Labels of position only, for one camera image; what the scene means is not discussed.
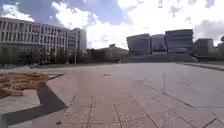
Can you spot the tan rock bed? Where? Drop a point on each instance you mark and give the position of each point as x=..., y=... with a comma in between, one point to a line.
x=23, y=81

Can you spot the grey building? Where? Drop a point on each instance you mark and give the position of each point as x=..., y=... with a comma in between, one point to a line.
x=203, y=46

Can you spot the grey stone slab plaza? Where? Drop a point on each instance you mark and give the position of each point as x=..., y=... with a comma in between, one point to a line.
x=133, y=96

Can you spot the white grid-window building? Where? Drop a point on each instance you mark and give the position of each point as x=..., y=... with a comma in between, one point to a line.
x=40, y=36

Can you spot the low building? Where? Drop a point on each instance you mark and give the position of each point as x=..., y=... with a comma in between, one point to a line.
x=110, y=53

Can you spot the pale glass building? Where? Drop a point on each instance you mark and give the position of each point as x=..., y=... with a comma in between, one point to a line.
x=158, y=42

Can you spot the wide stone steps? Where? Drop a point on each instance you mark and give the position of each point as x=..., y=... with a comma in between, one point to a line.
x=160, y=58

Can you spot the pale car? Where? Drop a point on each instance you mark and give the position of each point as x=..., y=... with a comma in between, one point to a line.
x=34, y=65

